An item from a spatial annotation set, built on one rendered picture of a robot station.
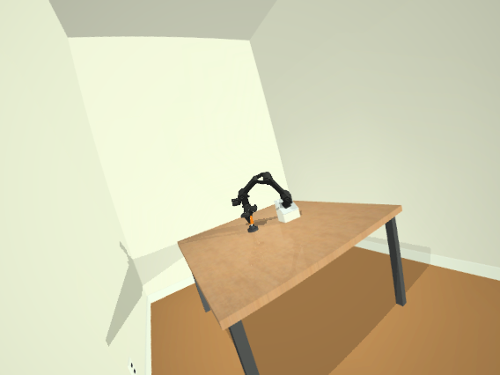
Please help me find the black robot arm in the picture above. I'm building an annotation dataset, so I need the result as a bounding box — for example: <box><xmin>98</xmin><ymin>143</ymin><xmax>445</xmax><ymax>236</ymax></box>
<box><xmin>232</xmin><ymin>172</ymin><xmax>293</xmax><ymax>212</ymax></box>

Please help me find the dark grey round pedestal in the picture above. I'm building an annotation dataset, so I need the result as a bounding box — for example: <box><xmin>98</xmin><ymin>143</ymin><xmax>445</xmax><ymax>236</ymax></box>
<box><xmin>247</xmin><ymin>224</ymin><xmax>258</xmax><ymax>233</ymax></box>

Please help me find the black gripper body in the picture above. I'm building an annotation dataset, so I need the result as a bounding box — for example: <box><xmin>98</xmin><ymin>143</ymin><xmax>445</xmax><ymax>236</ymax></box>
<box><xmin>240</xmin><ymin>203</ymin><xmax>252</xmax><ymax>218</ymax></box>

